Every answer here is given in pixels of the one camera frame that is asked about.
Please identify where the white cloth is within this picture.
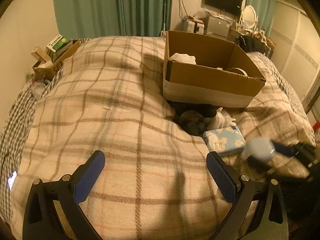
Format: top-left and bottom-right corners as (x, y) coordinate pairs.
(170, 53), (197, 65)

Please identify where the white plush toy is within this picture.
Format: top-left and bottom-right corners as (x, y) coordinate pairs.
(209, 107), (236, 130)

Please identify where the white oval mirror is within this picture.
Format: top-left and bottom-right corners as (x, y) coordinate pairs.
(241, 5), (258, 29)

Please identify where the smartphone with lit screen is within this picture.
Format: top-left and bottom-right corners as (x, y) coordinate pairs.
(7, 171), (18, 191)

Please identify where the black fabric bag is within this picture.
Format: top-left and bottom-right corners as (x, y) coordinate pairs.
(170, 101), (217, 136)

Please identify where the silver mini fridge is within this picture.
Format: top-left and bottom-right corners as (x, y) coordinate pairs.
(206, 15), (231, 36)

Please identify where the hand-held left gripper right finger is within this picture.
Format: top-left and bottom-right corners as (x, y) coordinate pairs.
(206, 151), (288, 240)

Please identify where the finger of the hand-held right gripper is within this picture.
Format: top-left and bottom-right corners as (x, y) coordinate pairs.
(247, 156), (276, 175)
(271, 141), (298, 156)

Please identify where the clear plastic bottle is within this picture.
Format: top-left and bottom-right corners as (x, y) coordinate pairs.
(31, 81), (47, 97)

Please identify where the black backpack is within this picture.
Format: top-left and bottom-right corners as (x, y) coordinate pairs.
(236, 35), (268, 55)

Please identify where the narrow green curtain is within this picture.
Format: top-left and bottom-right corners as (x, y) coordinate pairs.
(246, 0), (278, 31)

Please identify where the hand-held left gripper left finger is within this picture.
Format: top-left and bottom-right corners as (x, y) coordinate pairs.
(22, 150), (106, 240)

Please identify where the long printed cardboard box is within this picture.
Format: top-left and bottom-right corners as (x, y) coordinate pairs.
(32, 39), (82, 82)

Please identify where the green and white carton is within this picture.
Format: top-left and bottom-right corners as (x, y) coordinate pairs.
(46, 34), (72, 56)

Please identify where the grey gingham bed sheet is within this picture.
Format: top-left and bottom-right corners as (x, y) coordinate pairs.
(0, 38), (310, 233)

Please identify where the white wardrobe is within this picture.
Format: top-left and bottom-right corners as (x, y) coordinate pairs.
(279, 11), (320, 102)

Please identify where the blue floral tissue packet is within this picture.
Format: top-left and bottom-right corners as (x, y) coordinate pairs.
(203, 126), (245, 155)

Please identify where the large open cardboard box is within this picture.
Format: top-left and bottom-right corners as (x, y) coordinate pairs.
(163, 30), (266, 109)

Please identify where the pale blue round object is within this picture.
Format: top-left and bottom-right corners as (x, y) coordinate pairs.
(244, 137), (276, 161)

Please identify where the white suitcase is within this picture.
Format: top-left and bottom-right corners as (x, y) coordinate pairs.
(183, 19), (206, 34)

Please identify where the wide green curtain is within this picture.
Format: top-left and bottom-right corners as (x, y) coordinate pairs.
(51, 0), (173, 39)

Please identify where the small beige carton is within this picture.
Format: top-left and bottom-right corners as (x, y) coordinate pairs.
(31, 46), (54, 64)

